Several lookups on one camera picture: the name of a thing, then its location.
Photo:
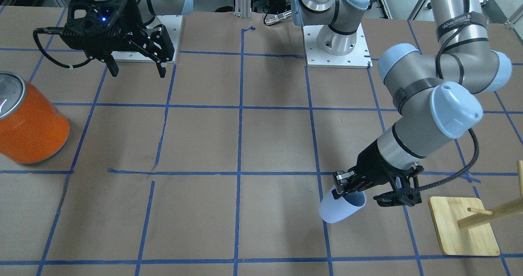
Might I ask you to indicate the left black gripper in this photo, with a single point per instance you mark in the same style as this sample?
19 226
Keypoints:
371 162

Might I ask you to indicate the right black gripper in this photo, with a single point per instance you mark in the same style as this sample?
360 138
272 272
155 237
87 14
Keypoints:
127 27

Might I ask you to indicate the light blue plastic cup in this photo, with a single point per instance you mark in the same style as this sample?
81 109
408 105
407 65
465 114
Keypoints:
334 210

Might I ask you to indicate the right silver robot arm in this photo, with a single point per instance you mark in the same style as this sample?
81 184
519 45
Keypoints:
151 9

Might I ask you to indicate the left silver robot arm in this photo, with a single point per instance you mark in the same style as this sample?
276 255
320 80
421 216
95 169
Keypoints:
436 98

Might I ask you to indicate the wooden cup rack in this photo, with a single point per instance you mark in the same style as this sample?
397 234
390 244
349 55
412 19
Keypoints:
469 224

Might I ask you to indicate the orange cylindrical container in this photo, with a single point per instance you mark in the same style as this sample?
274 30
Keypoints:
32 129

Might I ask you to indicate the silver cable connector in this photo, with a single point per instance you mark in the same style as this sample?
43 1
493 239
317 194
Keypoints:
278 18

